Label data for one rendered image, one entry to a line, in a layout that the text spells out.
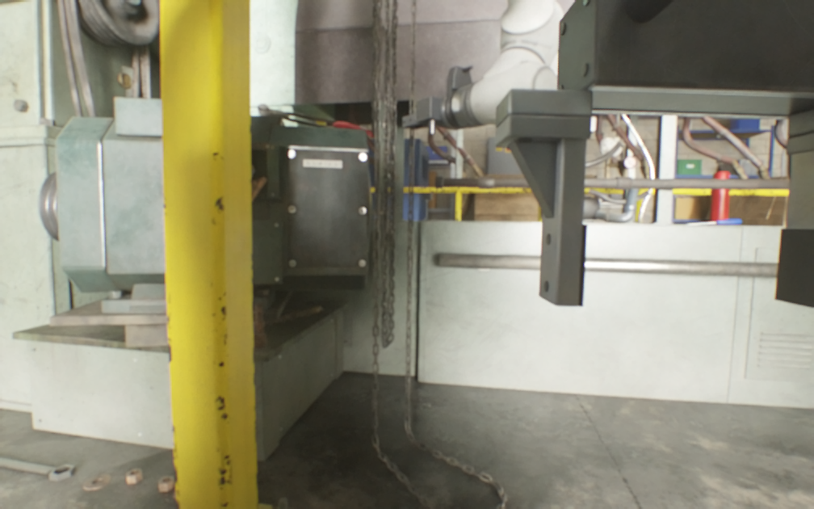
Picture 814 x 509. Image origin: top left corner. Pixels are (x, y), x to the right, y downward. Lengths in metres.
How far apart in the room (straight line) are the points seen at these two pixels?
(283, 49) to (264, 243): 1.01
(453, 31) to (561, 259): 1.48
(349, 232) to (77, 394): 0.86
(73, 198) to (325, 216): 0.58
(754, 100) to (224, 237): 0.61
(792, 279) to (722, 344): 1.43
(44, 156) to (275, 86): 0.80
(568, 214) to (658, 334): 1.42
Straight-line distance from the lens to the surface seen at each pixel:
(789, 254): 0.30
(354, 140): 1.11
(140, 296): 1.15
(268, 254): 1.01
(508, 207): 4.20
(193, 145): 0.69
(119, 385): 1.32
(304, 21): 1.81
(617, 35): 0.22
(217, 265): 0.67
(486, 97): 0.85
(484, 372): 1.54
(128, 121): 1.18
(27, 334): 1.43
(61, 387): 1.46
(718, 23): 0.24
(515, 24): 0.91
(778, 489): 1.34
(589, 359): 1.57
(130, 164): 1.17
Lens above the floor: 0.59
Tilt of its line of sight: 5 degrees down
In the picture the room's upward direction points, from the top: 1 degrees clockwise
